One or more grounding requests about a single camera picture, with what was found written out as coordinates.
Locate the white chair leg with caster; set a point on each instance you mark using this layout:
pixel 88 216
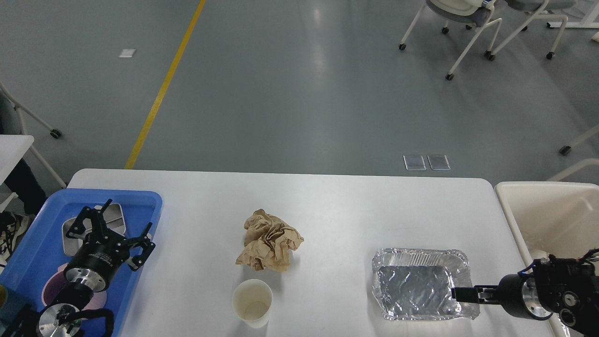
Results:
pixel 566 149

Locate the crumpled brown paper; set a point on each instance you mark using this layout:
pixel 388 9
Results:
pixel 268 243

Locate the floor outlet plate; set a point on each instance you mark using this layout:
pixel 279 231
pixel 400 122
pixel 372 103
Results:
pixel 439 162
pixel 414 162

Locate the white desk base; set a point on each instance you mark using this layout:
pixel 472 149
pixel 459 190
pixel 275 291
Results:
pixel 584 15

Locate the stainless steel square tray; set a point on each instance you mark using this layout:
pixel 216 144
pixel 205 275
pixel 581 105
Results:
pixel 114 218

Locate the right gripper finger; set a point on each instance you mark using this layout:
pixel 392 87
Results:
pixel 475 294

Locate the beige plastic bin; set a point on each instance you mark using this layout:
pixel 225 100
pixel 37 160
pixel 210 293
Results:
pixel 558 218

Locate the aluminium foil container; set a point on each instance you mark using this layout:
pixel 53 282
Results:
pixel 415 284

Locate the pink plastic mug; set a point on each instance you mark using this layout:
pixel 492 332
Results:
pixel 54 285

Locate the white grey chair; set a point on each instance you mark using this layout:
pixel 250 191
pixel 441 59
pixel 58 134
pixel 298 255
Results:
pixel 536 10
pixel 477 14

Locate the floor outlet plate left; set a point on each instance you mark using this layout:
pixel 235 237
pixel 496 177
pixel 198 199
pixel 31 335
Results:
pixel 414 162

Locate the white grey chair left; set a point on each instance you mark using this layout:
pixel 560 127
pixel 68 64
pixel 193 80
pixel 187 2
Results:
pixel 477 14

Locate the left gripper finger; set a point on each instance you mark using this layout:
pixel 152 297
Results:
pixel 133 251
pixel 100 234

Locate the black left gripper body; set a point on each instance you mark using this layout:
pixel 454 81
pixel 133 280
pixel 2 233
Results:
pixel 95 265

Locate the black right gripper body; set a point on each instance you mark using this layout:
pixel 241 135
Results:
pixel 518 296

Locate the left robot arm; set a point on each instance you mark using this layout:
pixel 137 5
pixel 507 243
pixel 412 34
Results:
pixel 63 317

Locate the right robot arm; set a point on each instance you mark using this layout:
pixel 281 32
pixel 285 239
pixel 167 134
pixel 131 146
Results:
pixel 565 287

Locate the dark teal object corner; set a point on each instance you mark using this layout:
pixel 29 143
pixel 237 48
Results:
pixel 11 304

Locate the white grey chair right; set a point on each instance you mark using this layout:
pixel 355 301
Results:
pixel 536 10

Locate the white side table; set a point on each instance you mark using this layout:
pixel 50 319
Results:
pixel 12 149

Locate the floor outlet plate right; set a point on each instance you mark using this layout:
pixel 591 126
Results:
pixel 439 162

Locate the white paper cup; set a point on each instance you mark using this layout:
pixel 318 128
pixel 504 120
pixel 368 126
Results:
pixel 252 302

